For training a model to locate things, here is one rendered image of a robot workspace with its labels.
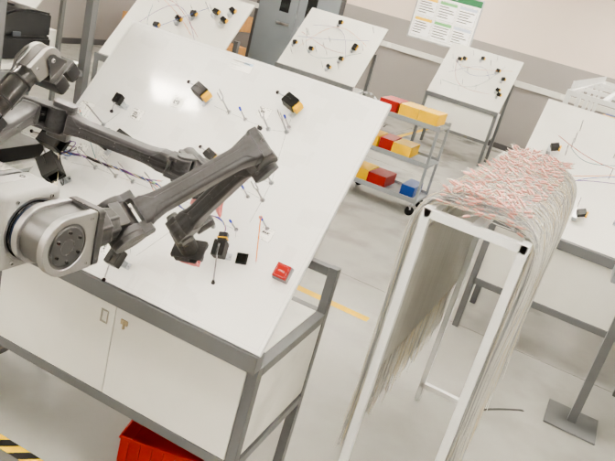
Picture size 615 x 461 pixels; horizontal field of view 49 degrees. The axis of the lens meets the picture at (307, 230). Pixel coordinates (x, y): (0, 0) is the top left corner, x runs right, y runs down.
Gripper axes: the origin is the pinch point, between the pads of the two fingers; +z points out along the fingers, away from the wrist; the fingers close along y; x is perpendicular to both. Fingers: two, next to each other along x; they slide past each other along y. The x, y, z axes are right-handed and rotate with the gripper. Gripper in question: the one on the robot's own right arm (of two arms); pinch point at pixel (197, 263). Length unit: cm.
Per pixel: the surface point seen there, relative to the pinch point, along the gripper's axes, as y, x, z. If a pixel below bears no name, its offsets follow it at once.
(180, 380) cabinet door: 10, 24, 45
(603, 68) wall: -256, -849, 700
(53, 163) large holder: 68, -32, 3
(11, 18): 90, -71, -27
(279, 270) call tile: -20.9, -11.3, 17.1
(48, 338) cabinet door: 71, 17, 52
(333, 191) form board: -32, -44, 15
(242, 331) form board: -13.0, 9.5, 24.3
